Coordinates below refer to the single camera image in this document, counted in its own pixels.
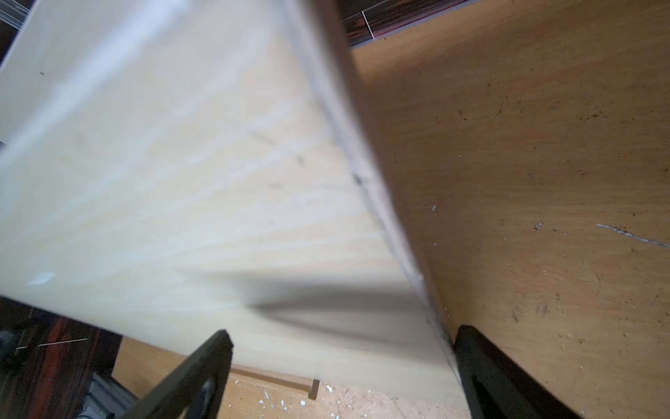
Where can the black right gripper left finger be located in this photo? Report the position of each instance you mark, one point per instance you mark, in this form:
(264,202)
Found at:
(195,388)

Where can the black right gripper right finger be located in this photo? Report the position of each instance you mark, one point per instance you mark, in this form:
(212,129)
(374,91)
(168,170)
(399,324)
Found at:
(496,387)

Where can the wooden easel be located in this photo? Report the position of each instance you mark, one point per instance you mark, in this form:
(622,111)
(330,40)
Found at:
(308,386)

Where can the pale plywood board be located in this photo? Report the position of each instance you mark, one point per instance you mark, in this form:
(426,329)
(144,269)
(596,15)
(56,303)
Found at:
(173,168)

